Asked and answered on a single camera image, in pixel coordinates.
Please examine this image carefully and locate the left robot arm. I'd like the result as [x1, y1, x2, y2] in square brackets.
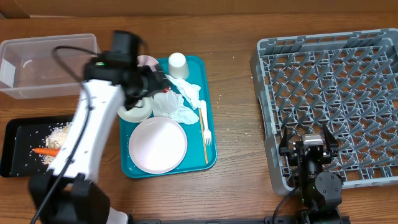
[29, 30, 170, 223]

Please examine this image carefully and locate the pink bowl with peanuts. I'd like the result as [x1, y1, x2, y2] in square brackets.
[137, 55, 160, 74]

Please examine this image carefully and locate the black plastic tray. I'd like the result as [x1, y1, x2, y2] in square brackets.
[1, 115, 73, 177]

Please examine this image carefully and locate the grey dishwasher rack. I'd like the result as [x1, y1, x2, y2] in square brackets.
[250, 29, 397, 195]

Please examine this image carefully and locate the white plastic fork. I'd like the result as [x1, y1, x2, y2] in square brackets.
[200, 100, 212, 146]

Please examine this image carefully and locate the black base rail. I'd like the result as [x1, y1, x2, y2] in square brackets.
[127, 215, 351, 224]

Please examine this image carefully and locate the large white tissue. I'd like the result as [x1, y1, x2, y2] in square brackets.
[153, 90, 199, 125]

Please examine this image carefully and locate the small crumpled white tissue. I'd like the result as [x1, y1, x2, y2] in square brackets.
[166, 75, 201, 110]

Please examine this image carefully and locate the orange carrot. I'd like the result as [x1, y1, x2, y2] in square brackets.
[33, 148, 59, 157]

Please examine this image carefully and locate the white round plate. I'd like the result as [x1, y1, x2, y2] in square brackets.
[129, 117, 188, 174]

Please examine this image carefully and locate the white paper cup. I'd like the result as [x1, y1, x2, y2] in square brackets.
[169, 52, 190, 80]

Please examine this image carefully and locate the clear plastic bin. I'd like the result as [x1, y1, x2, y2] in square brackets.
[1, 34, 100, 99]

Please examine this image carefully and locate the wooden chopstick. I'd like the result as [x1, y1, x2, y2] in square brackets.
[198, 108, 208, 164]

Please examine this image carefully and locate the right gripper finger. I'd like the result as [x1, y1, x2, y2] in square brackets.
[278, 126, 293, 157]
[322, 123, 339, 157]

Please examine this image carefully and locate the teal serving tray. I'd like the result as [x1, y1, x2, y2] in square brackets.
[119, 55, 218, 179]

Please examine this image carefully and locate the white bowl with rice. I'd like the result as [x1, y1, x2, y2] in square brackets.
[118, 96, 154, 123]

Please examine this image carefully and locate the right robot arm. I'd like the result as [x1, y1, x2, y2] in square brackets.
[279, 124, 349, 224]

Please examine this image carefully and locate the rice and peanut pile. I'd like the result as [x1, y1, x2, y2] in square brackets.
[44, 122, 72, 149]

